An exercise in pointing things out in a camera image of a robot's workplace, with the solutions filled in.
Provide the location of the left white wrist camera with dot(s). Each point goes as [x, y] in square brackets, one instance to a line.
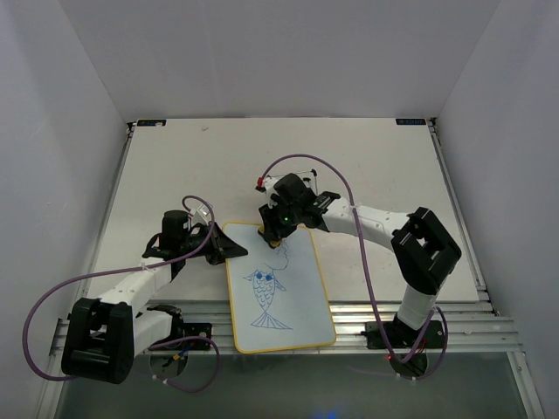
[201, 214]

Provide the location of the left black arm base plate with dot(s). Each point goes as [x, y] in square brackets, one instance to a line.
[186, 337]

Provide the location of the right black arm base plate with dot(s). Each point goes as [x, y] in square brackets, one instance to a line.
[403, 337]

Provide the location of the aluminium rail frame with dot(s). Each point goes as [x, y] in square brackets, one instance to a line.
[470, 328]

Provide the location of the left blue corner label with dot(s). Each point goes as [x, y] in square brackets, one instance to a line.
[151, 123]

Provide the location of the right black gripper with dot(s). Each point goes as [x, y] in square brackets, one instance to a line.
[267, 217]

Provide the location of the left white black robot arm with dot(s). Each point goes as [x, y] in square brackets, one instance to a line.
[106, 333]

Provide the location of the yellow framed whiteboard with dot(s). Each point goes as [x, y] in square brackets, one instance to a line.
[278, 297]

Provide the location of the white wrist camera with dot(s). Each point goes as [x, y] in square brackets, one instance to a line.
[265, 185]
[201, 214]

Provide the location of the blue corner label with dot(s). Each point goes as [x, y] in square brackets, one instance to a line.
[151, 123]
[410, 121]

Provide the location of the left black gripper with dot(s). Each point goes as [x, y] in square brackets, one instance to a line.
[222, 246]

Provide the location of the yellow black eraser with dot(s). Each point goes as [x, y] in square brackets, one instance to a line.
[268, 235]

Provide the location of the right blue corner label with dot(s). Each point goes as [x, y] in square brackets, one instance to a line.
[410, 121]

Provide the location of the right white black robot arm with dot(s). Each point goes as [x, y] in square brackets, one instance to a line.
[425, 251]

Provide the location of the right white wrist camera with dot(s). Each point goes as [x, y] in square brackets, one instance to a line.
[265, 185]

